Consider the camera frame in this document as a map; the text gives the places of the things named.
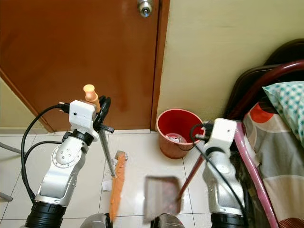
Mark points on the brown wooden door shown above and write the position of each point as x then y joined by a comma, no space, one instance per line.
76,47

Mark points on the grey robot leg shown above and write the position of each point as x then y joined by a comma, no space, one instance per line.
169,222
99,222

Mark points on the dark brown wooden headboard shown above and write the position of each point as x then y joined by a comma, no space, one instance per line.
287,50

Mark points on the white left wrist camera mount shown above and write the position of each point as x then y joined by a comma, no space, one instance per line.
81,116

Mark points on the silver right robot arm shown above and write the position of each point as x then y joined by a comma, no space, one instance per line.
218,187

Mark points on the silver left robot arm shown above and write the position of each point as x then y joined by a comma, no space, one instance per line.
61,176

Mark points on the white trash in bucket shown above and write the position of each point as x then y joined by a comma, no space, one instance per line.
175,138

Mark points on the grey metal chair leg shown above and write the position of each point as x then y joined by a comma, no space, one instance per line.
5,196
8,148

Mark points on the white paper scrap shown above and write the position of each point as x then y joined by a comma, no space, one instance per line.
107,185

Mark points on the brown wooden door frame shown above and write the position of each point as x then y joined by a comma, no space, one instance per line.
163,47

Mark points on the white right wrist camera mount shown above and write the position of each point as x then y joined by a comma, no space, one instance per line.
223,133

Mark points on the silver round door knob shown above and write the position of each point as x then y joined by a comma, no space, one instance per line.
145,6

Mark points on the teal checkered pillow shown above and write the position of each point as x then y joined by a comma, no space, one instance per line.
285,102

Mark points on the grey left robot leg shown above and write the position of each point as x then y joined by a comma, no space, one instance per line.
99,222

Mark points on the grey right robot leg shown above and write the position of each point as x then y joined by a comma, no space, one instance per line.
169,222

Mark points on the red plastic bucket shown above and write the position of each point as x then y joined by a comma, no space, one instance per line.
171,148

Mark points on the grey orange patterned bedsheet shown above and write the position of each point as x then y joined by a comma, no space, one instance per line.
278,156

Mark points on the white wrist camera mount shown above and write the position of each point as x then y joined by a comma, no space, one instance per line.
223,133
81,116

